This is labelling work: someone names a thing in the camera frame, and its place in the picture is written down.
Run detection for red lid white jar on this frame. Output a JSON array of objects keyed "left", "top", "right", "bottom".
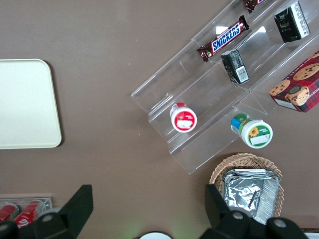
[{"left": 169, "top": 102, "right": 198, "bottom": 133}]

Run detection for light wicker basket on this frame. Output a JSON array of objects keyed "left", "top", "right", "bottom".
[{"left": 209, "top": 152, "right": 285, "bottom": 219}]

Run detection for Snickers chocolate bar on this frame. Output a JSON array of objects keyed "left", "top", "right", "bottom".
[
  {"left": 243, "top": 0, "right": 266, "bottom": 14},
  {"left": 196, "top": 15, "right": 250, "bottom": 63}
]

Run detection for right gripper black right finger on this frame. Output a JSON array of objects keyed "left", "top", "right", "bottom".
[{"left": 199, "top": 184, "right": 269, "bottom": 239}]

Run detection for red tartan cookie box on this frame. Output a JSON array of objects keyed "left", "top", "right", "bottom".
[{"left": 268, "top": 51, "right": 319, "bottom": 113}]

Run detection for clear acrylic bottle rack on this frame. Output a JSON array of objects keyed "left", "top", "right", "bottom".
[{"left": 0, "top": 195, "right": 53, "bottom": 222}]

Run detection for clear acrylic stepped display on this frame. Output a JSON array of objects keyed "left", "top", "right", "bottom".
[{"left": 131, "top": 0, "right": 319, "bottom": 175}]

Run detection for small black carton box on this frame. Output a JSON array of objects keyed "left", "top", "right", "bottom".
[
  {"left": 273, "top": 1, "right": 311, "bottom": 43},
  {"left": 221, "top": 49, "right": 250, "bottom": 85}
]

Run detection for aluminium foil container stack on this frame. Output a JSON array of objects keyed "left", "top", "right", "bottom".
[{"left": 222, "top": 168, "right": 282, "bottom": 225}]

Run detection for red soda cans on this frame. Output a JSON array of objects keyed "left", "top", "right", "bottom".
[{"left": 12, "top": 199, "right": 45, "bottom": 229}]

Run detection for cream plastic serving tray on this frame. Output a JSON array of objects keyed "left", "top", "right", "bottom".
[{"left": 0, "top": 58, "right": 62, "bottom": 150}]

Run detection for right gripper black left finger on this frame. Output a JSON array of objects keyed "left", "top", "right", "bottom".
[{"left": 18, "top": 184, "right": 94, "bottom": 239}]

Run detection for red cola bottle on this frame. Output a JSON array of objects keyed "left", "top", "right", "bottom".
[{"left": 0, "top": 203, "right": 20, "bottom": 222}]

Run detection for green lid white jar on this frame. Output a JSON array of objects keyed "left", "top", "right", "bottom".
[{"left": 230, "top": 113, "right": 273, "bottom": 149}]

